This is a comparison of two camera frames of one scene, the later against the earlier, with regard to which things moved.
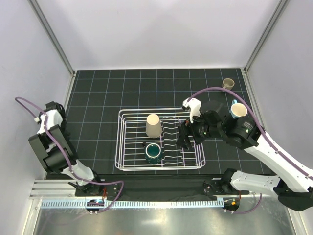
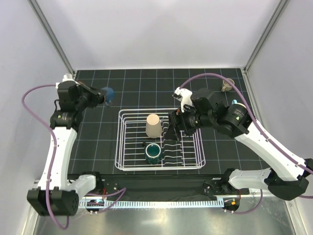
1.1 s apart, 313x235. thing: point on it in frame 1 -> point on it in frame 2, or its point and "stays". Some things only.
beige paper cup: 153,126 stays
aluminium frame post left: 42,18 stays
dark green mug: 153,153 stays
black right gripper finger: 180,142 -> 171,134
